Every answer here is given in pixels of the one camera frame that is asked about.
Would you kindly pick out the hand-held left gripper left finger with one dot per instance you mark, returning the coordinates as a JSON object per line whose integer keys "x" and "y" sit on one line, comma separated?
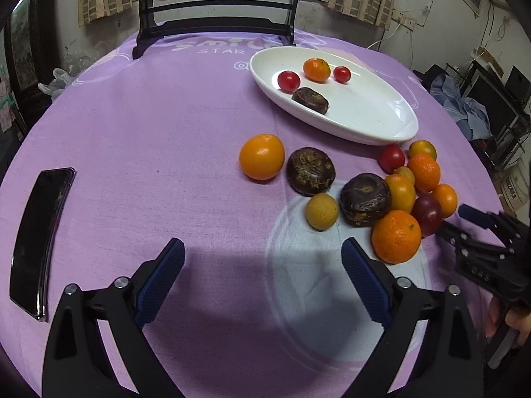
{"x": 161, "y": 282}

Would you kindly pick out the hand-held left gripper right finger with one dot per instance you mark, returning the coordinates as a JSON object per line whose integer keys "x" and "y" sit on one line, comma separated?
{"x": 365, "y": 282}

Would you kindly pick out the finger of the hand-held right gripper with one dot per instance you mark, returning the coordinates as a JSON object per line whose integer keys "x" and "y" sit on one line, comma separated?
{"x": 450, "y": 233}
{"x": 473, "y": 215}

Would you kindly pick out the dark red tomato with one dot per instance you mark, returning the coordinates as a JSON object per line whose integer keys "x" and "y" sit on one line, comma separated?
{"x": 427, "y": 215}

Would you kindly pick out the orange tomato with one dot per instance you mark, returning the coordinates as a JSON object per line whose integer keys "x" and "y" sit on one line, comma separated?
{"x": 446, "y": 200}
{"x": 262, "y": 156}
{"x": 402, "y": 192}

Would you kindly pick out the large mandarin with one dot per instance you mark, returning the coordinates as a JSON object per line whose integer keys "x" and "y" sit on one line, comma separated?
{"x": 396, "y": 237}

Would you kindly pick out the small yellow round fruit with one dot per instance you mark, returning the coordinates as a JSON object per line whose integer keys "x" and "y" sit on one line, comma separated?
{"x": 322, "y": 212}
{"x": 404, "y": 171}

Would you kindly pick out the dark water chestnut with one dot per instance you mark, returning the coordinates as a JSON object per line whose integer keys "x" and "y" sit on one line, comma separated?
{"x": 311, "y": 172}
{"x": 310, "y": 100}
{"x": 365, "y": 199}

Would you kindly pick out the yellow-green tomato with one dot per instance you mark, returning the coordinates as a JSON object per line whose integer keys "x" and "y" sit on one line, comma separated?
{"x": 422, "y": 149}

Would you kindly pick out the red cherry tomato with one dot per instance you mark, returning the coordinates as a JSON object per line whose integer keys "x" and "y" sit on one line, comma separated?
{"x": 288, "y": 81}
{"x": 391, "y": 158}
{"x": 342, "y": 74}

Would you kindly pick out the white oval plate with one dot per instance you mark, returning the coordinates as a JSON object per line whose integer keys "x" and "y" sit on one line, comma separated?
{"x": 365, "y": 107}

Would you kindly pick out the person's right hand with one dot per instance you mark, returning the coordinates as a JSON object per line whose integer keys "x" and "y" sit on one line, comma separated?
{"x": 520, "y": 325}

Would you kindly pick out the cardboard box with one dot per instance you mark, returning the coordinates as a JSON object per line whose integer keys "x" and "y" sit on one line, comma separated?
{"x": 513, "y": 190}

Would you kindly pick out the blue clothes pile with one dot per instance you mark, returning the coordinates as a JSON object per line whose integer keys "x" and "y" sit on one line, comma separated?
{"x": 468, "y": 112}

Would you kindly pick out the black metal rack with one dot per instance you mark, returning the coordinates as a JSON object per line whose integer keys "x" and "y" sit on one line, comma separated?
{"x": 493, "y": 95}

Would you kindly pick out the black smartphone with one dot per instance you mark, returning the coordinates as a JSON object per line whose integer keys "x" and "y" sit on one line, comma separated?
{"x": 39, "y": 240}

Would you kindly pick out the purple printed tablecloth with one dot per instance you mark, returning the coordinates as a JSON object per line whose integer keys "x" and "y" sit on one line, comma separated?
{"x": 145, "y": 132}

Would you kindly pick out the white plastic bag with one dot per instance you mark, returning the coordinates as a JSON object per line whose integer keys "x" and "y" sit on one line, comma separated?
{"x": 56, "y": 82}

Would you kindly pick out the round painted screen black stand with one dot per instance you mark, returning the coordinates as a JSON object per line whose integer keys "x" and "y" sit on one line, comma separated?
{"x": 215, "y": 29}

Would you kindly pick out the dark wooden cabinet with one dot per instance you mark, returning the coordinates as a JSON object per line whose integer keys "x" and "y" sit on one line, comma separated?
{"x": 25, "y": 49}

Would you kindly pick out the white wall socket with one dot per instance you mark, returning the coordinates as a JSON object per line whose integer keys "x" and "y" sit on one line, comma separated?
{"x": 405, "y": 21}

